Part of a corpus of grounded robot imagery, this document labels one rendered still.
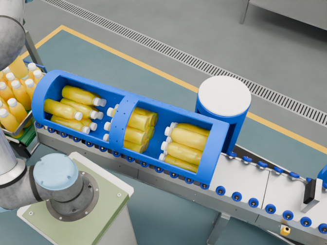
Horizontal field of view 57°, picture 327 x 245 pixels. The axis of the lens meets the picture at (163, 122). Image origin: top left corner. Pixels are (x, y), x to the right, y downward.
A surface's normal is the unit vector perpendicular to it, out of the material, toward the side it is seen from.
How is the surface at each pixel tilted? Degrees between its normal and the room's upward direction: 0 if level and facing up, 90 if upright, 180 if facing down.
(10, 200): 67
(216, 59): 0
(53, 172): 7
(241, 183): 0
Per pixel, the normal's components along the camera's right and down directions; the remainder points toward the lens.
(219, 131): 0.06, -0.67
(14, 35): 0.90, -0.22
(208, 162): -0.28, 0.21
